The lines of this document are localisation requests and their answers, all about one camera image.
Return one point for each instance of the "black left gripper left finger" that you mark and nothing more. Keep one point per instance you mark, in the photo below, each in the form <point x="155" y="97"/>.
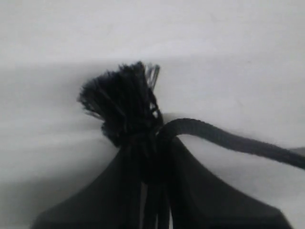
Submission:
<point x="111" y="201"/>

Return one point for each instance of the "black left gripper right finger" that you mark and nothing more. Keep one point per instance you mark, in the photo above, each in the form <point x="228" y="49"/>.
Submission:
<point x="201" y="200"/>

